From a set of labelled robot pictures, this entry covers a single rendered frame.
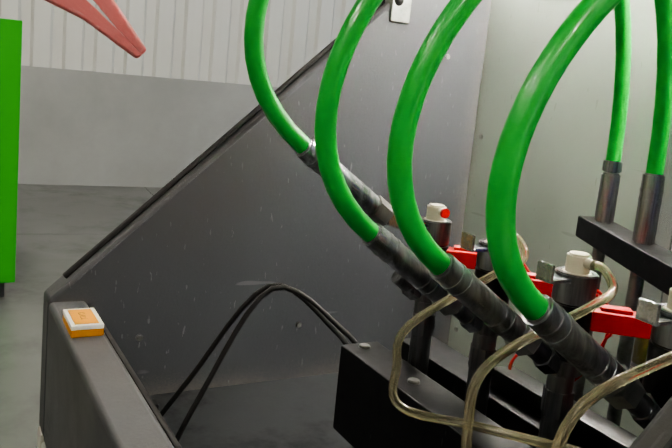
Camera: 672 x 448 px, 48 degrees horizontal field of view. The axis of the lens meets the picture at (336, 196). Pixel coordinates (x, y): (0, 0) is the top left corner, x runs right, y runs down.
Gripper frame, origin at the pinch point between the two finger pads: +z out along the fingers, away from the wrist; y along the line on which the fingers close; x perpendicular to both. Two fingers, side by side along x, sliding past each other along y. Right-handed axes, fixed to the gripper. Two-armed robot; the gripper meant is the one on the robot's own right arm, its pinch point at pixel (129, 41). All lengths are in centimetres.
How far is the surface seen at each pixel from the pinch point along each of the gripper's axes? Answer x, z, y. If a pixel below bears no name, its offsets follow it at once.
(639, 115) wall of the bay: 30, 38, 33
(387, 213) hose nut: 16.9, 22.1, 5.5
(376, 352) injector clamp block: 20.9, 32.2, -3.0
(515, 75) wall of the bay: 50, 33, 32
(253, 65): 14.1, 6.2, 5.1
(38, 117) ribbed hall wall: 651, -25, -100
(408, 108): -0.8, 12.1, 8.4
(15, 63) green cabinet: 333, -37, -44
